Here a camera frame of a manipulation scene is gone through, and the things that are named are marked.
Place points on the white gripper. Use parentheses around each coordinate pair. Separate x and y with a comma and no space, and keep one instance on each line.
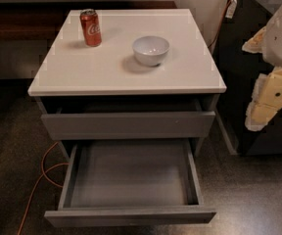
(267,99)

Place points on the grey drawer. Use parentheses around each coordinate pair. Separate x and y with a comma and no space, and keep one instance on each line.
(131,182)
(130,125)

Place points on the grey top drawer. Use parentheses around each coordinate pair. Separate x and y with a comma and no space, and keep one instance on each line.
(130,125)

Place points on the white top drawer cabinet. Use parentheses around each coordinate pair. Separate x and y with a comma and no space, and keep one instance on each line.
(75,78)

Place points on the white ceramic bowl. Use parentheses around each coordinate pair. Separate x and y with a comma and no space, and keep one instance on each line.
(150,50)

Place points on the red coca-cola can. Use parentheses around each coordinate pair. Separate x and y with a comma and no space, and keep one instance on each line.
(90,27)

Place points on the dark wooden bench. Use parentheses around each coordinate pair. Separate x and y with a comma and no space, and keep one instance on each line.
(43,20)

